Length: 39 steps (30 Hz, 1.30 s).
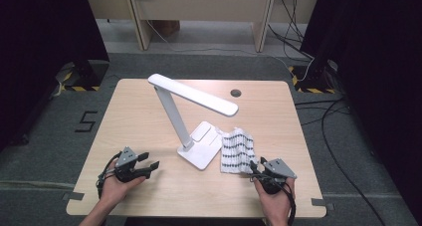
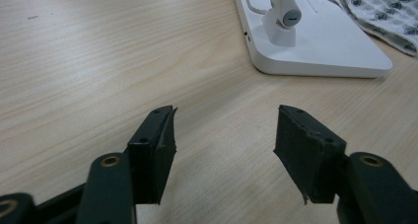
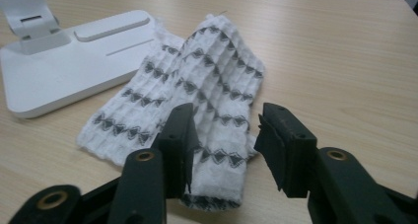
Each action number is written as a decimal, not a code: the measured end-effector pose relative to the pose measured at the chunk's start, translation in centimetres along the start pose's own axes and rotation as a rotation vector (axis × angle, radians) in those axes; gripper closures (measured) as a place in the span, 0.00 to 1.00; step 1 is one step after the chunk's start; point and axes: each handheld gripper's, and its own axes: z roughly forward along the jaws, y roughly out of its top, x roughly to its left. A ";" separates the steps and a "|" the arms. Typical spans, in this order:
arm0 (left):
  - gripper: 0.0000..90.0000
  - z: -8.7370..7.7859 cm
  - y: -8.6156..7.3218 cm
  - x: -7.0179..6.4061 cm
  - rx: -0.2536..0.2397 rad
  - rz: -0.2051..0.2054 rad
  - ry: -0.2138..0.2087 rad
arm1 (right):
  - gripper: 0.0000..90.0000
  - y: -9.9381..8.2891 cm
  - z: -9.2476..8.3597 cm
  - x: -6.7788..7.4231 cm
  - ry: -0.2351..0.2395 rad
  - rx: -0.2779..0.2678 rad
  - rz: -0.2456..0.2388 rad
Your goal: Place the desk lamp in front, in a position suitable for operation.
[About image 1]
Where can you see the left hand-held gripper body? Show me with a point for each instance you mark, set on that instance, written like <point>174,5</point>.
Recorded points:
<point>127,158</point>

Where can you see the white cloth with black pattern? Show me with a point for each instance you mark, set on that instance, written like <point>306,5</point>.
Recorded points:
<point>237,149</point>

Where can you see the white desk lamp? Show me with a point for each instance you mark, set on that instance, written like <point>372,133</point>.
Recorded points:
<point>202,146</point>

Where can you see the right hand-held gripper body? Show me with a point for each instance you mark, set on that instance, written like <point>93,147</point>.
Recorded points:
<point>278,169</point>

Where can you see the person's left hand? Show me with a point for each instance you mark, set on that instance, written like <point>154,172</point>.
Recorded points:
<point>114,189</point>

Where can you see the person's right hand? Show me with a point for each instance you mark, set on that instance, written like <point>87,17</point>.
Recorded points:
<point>277,206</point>

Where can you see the black stand base striped tape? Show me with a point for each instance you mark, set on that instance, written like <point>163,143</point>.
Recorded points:
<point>86,75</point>
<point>312,78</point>

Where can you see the beige wooden desk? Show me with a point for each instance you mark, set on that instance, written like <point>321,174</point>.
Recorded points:
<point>199,3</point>

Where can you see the grey tape piece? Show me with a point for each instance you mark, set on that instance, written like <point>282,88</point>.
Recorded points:
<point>321,203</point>
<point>73,196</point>

